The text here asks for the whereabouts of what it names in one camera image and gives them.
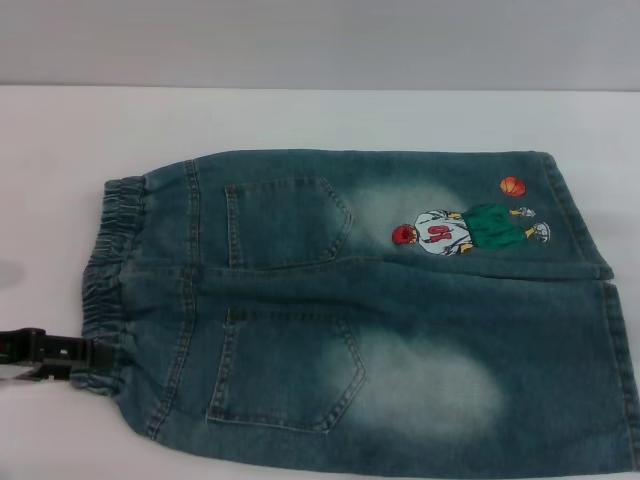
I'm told blue denim shorts with cartoon print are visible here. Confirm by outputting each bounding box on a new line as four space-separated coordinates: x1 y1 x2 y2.
69 147 640 480

